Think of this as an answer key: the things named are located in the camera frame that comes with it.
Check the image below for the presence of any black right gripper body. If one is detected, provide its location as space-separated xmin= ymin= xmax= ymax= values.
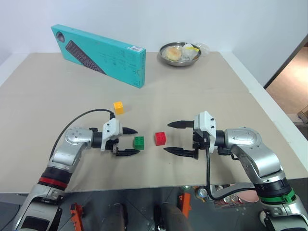
xmin=191 ymin=126 xmax=210 ymax=160

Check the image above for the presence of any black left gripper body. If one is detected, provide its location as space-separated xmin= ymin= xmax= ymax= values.
xmin=105 ymin=127 xmax=124 ymax=155

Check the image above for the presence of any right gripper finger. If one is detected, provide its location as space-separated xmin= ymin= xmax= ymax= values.
xmin=163 ymin=147 xmax=199 ymax=160
xmin=167 ymin=120 xmax=195 ymax=129

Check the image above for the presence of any green toy cube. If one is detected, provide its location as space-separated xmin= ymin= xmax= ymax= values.
xmin=132 ymin=135 xmax=146 ymax=151

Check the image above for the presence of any red toy cube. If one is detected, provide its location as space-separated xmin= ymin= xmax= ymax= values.
xmin=154 ymin=131 xmax=167 ymax=147

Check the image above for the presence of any yellow toy cube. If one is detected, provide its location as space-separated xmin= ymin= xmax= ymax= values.
xmin=113 ymin=101 xmax=126 ymax=116

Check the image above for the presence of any silver can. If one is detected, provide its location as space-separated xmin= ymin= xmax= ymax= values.
xmin=196 ymin=187 xmax=208 ymax=201

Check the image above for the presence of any orange clamp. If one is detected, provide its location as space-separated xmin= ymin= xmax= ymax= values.
xmin=178 ymin=192 xmax=192 ymax=218
xmin=69 ymin=203 xmax=85 ymax=231

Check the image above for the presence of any round metal bowl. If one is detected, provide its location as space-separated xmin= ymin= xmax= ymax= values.
xmin=158 ymin=41 xmax=203 ymax=67

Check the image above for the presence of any round bread bun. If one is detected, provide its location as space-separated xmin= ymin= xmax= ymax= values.
xmin=167 ymin=46 xmax=182 ymax=61

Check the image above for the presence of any clear plastic food bag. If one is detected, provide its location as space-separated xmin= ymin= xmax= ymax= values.
xmin=181 ymin=41 xmax=210 ymax=61

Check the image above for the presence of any pink bowl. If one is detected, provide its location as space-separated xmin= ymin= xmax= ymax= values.
xmin=229 ymin=183 xmax=260 ymax=204

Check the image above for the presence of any teal keyboard box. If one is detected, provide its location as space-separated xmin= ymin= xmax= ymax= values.
xmin=50 ymin=24 xmax=147 ymax=89

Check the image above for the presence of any brown cardboard box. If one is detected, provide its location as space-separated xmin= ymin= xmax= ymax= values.
xmin=297 ymin=105 xmax=308 ymax=121

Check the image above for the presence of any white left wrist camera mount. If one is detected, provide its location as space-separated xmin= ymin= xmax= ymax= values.
xmin=100 ymin=118 xmax=120 ymax=152

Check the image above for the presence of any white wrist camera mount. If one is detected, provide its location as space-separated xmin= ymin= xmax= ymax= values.
xmin=193 ymin=111 xmax=218 ymax=154
xmin=100 ymin=118 xmax=120 ymax=152

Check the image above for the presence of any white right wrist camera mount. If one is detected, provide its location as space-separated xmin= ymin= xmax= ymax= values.
xmin=193 ymin=111 xmax=218 ymax=154

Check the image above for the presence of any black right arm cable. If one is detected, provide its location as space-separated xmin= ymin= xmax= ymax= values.
xmin=204 ymin=146 xmax=259 ymax=201

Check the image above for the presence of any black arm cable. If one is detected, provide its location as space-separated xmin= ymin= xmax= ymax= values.
xmin=204 ymin=146 xmax=259 ymax=201
xmin=49 ymin=109 xmax=116 ymax=165

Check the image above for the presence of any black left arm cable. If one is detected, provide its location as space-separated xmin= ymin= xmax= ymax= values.
xmin=49 ymin=109 xmax=116 ymax=165

